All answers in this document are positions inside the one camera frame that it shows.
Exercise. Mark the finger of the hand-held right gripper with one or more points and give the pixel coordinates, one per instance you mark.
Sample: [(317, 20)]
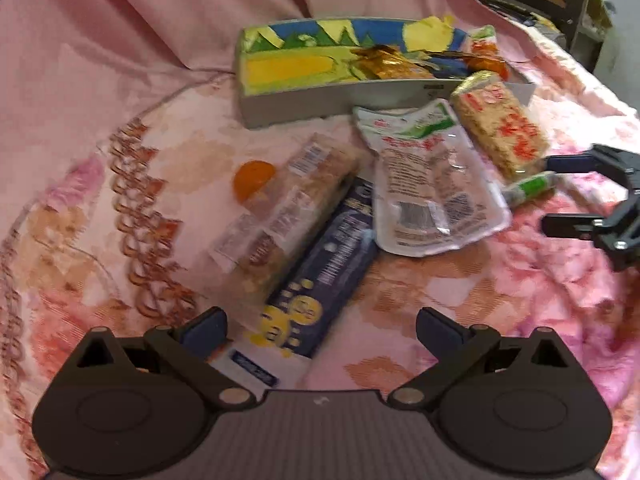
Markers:
[(570, 225), (570, 162)]

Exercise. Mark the blue and white tablet box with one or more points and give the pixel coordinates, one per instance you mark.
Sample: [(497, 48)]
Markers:
[(325, 270)]

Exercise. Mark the clear brown cake packet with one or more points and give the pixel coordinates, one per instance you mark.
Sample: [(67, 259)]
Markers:
[(290, 200)]

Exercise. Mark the rice cracker packet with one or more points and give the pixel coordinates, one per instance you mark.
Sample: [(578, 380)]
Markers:
[(500, 120)]

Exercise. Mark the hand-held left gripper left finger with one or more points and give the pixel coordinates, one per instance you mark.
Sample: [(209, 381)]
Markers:
[(207, 332)]

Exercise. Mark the white green-print snack packet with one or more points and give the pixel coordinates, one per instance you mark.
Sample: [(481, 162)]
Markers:
[(425, 185)]

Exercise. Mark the pink satin draped cloth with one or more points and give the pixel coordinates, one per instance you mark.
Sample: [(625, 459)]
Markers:
[(150, 20)]

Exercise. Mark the small orange fruit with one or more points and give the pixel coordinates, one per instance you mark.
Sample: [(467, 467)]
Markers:
[(252, 180)]

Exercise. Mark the green snack tube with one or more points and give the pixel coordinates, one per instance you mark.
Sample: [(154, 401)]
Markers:
[(530, 187)]

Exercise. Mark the colourful dinosaur box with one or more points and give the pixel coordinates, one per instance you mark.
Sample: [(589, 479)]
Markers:
[(300, 107)]

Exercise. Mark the floral bed sheet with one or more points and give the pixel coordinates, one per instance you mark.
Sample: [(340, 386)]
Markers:
[(450, 285)]

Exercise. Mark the gold foil packet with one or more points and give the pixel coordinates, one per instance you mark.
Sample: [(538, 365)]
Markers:
[(395, 65)]

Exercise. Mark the orange-red snack packet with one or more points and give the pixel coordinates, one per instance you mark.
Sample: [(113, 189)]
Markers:
[(482, 62)]

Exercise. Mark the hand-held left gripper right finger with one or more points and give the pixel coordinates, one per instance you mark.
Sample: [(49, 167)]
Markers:
[(440, 332)]

